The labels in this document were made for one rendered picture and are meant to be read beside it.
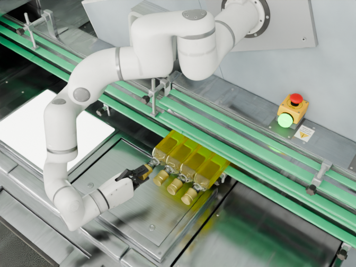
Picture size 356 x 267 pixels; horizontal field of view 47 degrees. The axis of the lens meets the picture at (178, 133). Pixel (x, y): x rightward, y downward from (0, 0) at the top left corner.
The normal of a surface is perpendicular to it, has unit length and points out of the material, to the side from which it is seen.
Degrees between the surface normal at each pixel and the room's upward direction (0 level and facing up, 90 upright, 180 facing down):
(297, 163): 90
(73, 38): 90
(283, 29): 4
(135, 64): 44
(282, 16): 4
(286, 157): 90
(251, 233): 89
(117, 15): 0
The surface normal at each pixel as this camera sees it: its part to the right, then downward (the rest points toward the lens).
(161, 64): 0.43, 0.58
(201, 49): 0.18, 0.64
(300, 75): -0.59, 0.59
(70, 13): 0.81, 0.45
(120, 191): 0.63, 0.58
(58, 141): 0.09, 0.40
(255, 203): 0.02, -0.66
